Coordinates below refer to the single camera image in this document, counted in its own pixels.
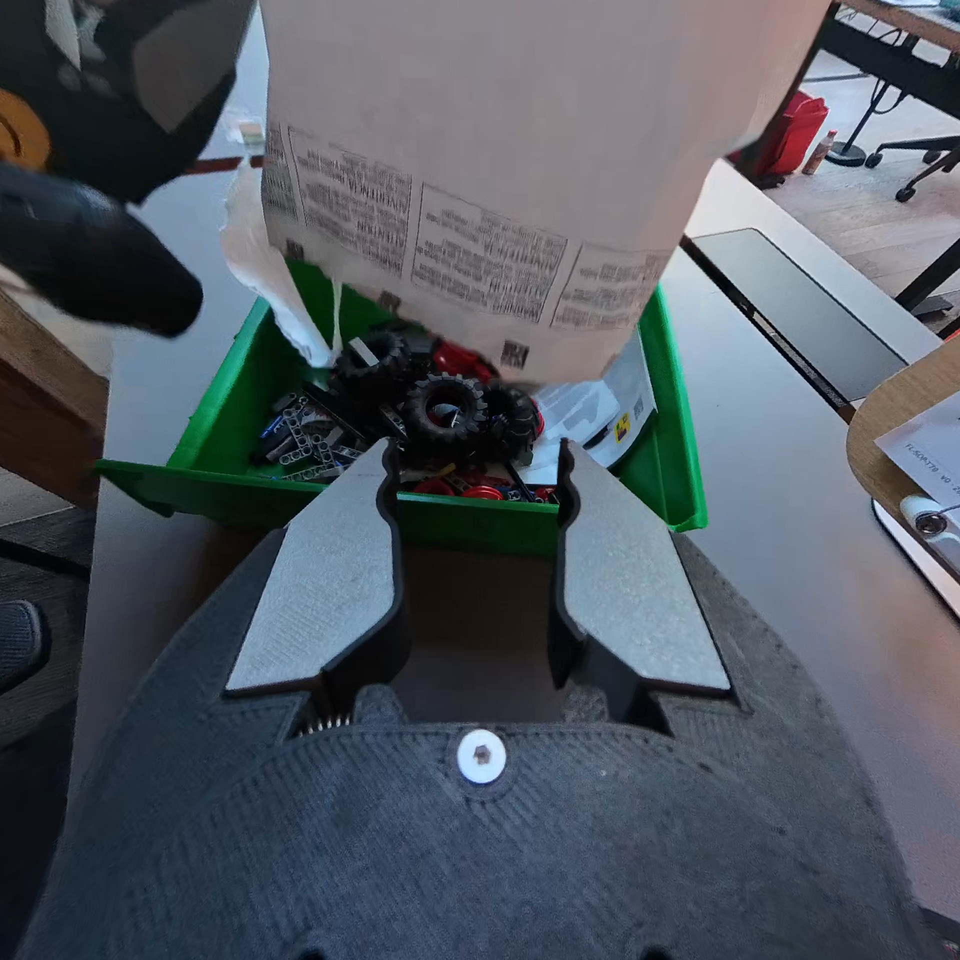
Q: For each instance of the dark grey flat panel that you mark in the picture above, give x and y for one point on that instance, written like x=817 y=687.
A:
x=795 y=315

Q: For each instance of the printed instruction sheet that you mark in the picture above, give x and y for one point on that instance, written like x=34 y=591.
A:
x=926 y=450

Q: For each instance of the red plastic bin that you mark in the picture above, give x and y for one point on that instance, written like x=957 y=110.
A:
x=795 y=135

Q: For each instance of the white clip with metal eyelet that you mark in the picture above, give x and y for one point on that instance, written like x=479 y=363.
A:
x=919 y=514

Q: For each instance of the white instruction booklet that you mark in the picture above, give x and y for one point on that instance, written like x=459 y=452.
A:
x=630 y=390

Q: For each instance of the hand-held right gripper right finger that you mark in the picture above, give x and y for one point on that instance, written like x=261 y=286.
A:
x=637 y=592

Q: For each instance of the pile of lego pieces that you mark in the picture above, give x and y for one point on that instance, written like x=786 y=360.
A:
x=315 y=442

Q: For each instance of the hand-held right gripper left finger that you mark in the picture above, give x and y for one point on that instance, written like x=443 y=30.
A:
x=322 y=585

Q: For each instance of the brown wooden furniture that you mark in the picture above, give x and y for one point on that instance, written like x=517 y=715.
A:
x=45 y=405

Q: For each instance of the small brown bottle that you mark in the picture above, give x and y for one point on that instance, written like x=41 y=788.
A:
x=819 y=154

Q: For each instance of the wooden desk with black legs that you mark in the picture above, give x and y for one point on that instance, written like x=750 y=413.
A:
x=885 y=52

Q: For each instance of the black lego tire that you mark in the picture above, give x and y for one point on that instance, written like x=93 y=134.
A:
x=421 y=424
x=517 y=420
x=390 y=352

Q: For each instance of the black office chair base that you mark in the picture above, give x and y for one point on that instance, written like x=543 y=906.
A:
x=926 y=169

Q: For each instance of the white printed paper bag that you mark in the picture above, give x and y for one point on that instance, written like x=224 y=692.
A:
x=487 y=112

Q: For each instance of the green plastic bin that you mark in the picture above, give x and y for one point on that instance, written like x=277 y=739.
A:
x=480 y=526

